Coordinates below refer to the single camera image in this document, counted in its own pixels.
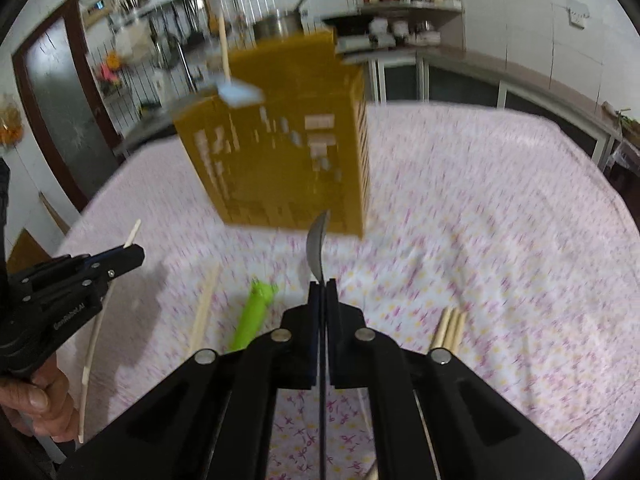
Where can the orange hanging ornament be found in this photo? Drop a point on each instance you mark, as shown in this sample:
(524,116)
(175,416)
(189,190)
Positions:
(10,127)

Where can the yellow perforated utensil holder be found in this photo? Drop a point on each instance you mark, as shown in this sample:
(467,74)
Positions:
(280,160)

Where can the kitchen counter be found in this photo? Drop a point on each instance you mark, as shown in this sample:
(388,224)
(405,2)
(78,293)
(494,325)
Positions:
(525,77)

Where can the white wall socket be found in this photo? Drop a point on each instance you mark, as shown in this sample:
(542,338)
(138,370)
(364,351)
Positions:
(579,16)

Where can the floral tablecloth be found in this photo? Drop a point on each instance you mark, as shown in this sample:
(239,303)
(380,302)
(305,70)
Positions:
(475,210)

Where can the metal spoon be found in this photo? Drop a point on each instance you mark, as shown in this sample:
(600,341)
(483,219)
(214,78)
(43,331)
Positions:
(317,250)

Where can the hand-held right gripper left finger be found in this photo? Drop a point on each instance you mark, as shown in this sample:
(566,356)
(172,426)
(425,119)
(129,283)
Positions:
(314,340)

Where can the stainless steel sink counter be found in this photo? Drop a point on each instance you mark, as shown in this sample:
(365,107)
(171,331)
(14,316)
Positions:
(150,125)

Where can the wooden stick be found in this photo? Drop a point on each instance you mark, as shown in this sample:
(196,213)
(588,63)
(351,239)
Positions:
(54,214)

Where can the person's left hand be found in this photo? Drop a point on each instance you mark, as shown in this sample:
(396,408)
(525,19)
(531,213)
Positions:
(37,402)

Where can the brown cardboard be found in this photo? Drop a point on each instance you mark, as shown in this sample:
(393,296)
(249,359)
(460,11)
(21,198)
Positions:
(27,252)

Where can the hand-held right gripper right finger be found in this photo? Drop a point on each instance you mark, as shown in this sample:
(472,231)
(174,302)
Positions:
(334,340)

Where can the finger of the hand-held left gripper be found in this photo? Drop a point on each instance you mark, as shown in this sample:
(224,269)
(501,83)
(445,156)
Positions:
(60,265)
(125,259)

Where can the green leafy vegetable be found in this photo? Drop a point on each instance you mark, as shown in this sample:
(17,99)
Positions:
(624,119)

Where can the brown door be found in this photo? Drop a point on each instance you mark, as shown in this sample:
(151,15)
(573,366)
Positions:
(65,110)

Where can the metal pot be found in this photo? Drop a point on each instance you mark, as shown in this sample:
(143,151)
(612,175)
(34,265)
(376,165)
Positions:
(275,25)

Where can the wooden chopstick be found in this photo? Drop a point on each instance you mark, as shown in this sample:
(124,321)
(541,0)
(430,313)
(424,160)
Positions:
(223,45)
(450,330)
(440,327)
(459,332)
(205,305)
(91,355)

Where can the corner shelf with jars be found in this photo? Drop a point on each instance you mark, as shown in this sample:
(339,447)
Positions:
(407,6)

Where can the white spoon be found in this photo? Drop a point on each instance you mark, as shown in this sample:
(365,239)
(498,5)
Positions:
(240,92)

